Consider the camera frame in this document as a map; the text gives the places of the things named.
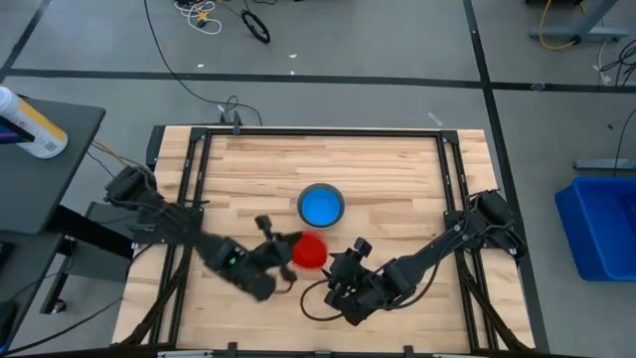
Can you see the grey desk leg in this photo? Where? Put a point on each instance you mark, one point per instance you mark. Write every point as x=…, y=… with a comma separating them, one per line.
x=586, y=27

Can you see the clear tape piece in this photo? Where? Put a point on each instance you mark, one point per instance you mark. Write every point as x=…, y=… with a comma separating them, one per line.
x=434, y=119

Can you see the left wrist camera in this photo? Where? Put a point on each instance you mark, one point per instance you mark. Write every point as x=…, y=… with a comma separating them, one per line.
x=262, y=288

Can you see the grey flat desk foot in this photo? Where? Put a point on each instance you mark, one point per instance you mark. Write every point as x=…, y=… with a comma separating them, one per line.
x=603, y=165

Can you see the black power box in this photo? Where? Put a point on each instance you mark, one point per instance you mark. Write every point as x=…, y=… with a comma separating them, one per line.
x=154, y=146

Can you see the red plastic bowl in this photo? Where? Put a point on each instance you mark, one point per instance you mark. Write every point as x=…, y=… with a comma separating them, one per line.
x=310, y=251

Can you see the dark flat device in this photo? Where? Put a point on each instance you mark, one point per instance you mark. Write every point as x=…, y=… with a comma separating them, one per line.
x=12, y=131

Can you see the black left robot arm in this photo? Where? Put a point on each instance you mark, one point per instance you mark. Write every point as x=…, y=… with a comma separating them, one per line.
x=164, y=219

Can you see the white bottle with yellow label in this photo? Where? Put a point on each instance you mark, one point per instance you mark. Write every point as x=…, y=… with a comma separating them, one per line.
x=32, y=126

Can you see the blue plastic bin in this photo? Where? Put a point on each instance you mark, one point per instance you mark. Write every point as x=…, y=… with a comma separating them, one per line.
x=598, y=229

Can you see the black side table stand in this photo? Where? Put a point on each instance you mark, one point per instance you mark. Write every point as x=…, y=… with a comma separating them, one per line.
x=84, y=238

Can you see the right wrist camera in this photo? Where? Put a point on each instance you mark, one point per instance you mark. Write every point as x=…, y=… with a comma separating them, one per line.
x=343, y=301

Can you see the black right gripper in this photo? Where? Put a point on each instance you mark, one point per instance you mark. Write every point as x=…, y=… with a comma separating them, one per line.
x=348, y=276

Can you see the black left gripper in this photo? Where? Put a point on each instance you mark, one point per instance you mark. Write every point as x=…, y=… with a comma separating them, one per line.
x=270, y=253

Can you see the grey plastic bowl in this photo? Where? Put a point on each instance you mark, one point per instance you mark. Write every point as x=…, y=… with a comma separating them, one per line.
x=299, y=206

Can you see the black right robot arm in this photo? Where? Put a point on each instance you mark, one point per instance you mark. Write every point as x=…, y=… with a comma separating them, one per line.
x=437, y=251

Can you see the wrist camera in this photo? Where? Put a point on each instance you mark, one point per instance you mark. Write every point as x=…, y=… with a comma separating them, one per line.
x=262, y=288
x=343, y=301

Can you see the light blue plastic bowl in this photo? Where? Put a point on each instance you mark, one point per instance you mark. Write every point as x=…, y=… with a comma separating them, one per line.
x=321, y=206

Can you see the black aluminium table frame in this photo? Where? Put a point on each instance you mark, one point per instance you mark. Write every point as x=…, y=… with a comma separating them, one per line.
x=447, y=164

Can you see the black side table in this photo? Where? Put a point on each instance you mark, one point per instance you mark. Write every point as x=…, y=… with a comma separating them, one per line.
x=35, y=189

